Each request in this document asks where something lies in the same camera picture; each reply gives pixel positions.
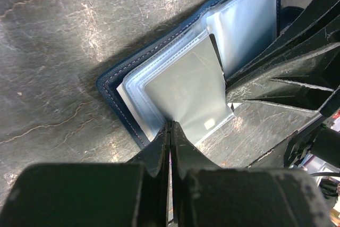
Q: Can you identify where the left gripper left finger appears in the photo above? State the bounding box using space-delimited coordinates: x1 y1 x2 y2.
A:
5 123 171 226

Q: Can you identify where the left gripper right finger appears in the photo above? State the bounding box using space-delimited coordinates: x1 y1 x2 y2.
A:
170 122 332 226

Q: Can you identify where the blue card holder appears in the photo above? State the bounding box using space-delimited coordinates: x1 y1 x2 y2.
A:
95 0 306 149

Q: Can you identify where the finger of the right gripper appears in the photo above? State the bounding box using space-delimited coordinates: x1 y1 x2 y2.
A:
227 0 339 83
226 21 339 117

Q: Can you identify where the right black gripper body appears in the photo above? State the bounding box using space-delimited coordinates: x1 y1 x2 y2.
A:
248 116 339 168

